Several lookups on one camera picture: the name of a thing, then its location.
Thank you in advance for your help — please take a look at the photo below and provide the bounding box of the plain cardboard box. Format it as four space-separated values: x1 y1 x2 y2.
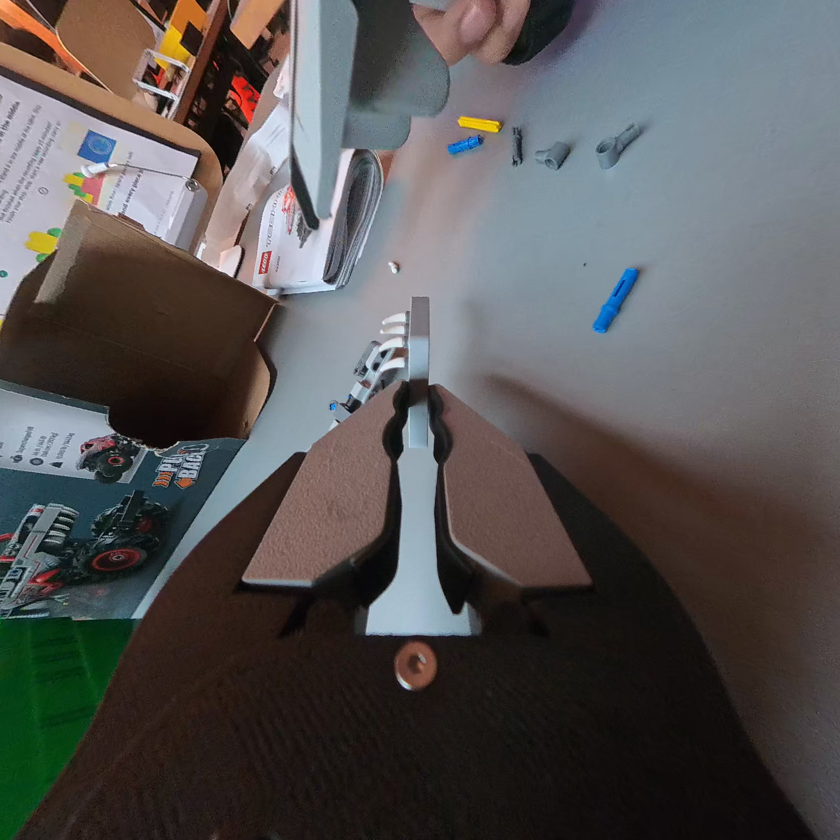
55 0 158 101

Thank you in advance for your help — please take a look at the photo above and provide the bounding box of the lego instruction booklet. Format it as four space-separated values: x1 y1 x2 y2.
251 147 386 294

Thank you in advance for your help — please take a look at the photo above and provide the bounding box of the large grey lego connector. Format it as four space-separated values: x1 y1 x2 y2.
595 122 643 171

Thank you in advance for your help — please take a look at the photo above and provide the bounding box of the person's right forearm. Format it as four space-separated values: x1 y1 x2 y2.
502 0 580 67

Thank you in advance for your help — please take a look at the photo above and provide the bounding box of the long blue lego pin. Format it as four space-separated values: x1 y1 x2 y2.
592 267 640 334

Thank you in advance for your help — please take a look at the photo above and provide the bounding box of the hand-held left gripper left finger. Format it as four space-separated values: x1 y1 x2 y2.
241 381 404 614

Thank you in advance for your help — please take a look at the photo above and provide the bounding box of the grey white lego assembly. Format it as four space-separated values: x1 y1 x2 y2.
327 311 412 429

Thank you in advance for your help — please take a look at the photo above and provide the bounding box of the printed instruction sheet stand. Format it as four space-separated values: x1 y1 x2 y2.
0 41 225 316

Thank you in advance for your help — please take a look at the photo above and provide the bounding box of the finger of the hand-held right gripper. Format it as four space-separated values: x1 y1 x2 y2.
341 0 454 152
287 0 362 232

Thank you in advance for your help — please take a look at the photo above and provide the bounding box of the person's right hand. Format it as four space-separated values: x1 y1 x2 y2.
415 0 532 67

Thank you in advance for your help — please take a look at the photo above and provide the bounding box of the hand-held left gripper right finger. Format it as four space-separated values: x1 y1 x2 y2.
428 382 593 616

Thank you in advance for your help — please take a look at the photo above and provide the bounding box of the printed cardboard lego box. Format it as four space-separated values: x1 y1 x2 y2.
0 199 284 622

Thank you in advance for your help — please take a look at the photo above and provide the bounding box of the printed instruction sheet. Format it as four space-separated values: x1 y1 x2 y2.
0 67 202 316

